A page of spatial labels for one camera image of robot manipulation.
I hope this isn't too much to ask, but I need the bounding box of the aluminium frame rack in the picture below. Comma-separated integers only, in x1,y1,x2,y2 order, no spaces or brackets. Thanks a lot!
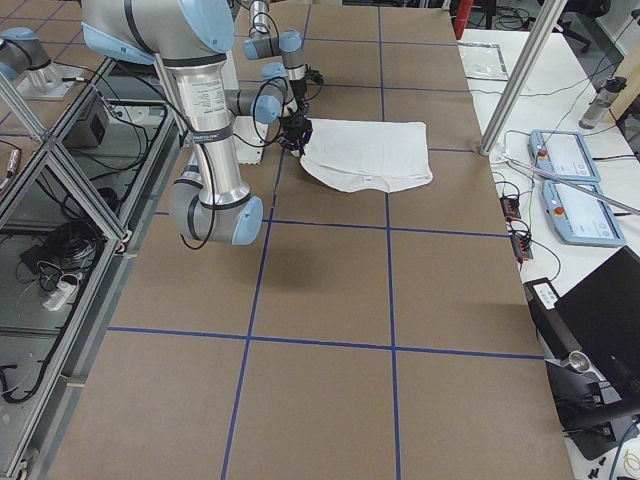
1,60,182,479

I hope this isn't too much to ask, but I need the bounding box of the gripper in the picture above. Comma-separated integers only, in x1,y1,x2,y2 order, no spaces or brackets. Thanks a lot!
290,76,309,116
282,115,313,157

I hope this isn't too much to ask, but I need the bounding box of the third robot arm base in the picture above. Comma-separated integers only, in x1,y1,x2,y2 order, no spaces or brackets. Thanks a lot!
1,27,72,100

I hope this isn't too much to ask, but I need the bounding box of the black laptop computer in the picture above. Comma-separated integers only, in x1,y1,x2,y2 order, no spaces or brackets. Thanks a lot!
524,247,639,460

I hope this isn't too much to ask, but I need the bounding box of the lower blue teach pendant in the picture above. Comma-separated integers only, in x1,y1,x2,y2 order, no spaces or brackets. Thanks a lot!
542,180,626,247

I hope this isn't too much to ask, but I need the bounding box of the white power strip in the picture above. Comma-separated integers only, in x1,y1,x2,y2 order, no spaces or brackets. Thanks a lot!
42,277,80,312

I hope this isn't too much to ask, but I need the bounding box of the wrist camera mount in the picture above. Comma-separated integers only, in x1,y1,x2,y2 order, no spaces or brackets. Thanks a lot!
305,69,324,86

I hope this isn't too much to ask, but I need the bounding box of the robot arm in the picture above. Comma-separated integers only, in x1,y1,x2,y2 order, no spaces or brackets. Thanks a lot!
81,1,312,245
243,0,309,113

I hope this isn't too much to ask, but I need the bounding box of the upper blue teach pendant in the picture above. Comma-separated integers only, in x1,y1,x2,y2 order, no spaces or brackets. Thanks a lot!
529,129,601,184

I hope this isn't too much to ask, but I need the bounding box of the grey water bottle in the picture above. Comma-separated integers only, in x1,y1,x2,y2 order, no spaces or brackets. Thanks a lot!
578,76,627,130

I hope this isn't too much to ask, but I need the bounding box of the orange connector board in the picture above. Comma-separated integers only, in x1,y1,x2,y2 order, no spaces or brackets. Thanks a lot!
510,233,533,263
499,196,522,221

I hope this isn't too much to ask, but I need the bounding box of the aluminium frame post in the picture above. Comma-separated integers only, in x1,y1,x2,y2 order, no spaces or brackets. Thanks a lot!
478,0,568,156

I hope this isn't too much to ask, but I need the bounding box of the thin metal rod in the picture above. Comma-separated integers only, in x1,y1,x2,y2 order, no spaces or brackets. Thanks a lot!
502,155,640,216

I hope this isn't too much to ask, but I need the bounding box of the blue teach pendant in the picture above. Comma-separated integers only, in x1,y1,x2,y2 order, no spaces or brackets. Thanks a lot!
529,129,601,184
542,180,626,247

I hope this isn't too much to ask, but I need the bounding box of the plastic document sleeve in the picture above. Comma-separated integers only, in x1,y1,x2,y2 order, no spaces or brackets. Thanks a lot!
458,42,509,81

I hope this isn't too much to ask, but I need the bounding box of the white printed t-shirt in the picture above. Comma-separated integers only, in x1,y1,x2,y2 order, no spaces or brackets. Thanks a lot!
300,118,433,193

